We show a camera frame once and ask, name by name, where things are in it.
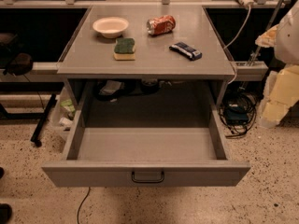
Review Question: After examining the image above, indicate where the black floor cable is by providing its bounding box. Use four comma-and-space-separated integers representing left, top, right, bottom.
76, 187, 92, 224

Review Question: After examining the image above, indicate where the metal tripod pole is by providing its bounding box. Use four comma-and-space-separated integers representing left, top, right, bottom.
248, 0, 292, 67

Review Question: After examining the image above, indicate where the grey open top drawer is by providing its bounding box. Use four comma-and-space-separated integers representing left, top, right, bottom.
41, 81, 251, 188

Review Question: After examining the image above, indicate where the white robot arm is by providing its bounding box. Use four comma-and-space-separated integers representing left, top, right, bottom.
255, 1, 299, 128

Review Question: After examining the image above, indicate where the grey cabinet desk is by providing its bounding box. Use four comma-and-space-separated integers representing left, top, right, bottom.
58, 3, 234, 105

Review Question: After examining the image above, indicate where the black chair base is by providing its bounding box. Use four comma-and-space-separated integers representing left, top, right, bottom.
0, 94, 56, 147

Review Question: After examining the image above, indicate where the dark office chair seat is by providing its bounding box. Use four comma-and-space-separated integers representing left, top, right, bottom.
0, 33, 33, 76

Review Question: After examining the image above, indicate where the black cable bundle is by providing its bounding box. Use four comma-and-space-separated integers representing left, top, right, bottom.
219, 91, 258, 139

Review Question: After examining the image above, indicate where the crushed orange soda can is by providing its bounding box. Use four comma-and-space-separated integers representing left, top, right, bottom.
147, 15, 176, 35

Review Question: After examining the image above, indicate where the white bowl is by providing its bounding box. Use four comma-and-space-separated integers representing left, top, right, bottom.
93, 17, 129, 38

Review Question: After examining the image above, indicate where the green and yellow sponge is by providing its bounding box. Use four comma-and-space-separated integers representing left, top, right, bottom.
113, 37, 135, 61

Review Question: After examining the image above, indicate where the black drawer handle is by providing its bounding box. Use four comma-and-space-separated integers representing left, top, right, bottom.
131, 172, 164, 184

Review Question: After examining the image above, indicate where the white power cable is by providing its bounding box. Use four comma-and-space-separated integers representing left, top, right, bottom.
222, 4, 252, 85

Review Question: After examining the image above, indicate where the clear plastic bin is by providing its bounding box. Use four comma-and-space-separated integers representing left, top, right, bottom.
50, 88, 76, 140

